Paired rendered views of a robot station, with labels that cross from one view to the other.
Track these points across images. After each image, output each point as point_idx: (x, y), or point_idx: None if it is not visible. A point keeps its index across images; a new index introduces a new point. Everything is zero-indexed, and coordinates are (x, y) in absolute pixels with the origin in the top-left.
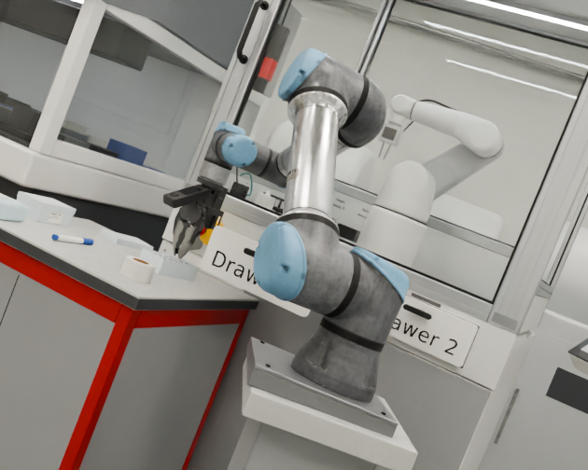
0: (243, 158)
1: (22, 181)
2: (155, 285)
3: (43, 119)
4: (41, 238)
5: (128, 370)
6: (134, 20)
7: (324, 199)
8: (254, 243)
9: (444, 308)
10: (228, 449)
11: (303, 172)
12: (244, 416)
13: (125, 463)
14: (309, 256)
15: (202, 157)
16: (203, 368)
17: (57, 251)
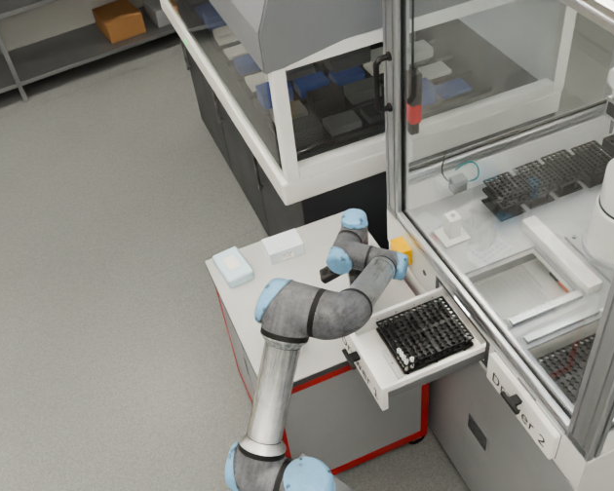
0: (339, 271)
1: (286, 203)
2: (303, 358)
3: (282, 160)
4: (249, 307)
5: (294, 411)
6: (323, 55)
7: (261, 433)
8: (353, 342)
9: (538, 403)
10: (447, 410)
11: (253, 406)
12: (450, 396)
13: (339, 434)
14: (239, 484)
15: (390, 186)
16: None
17: (246, 330)
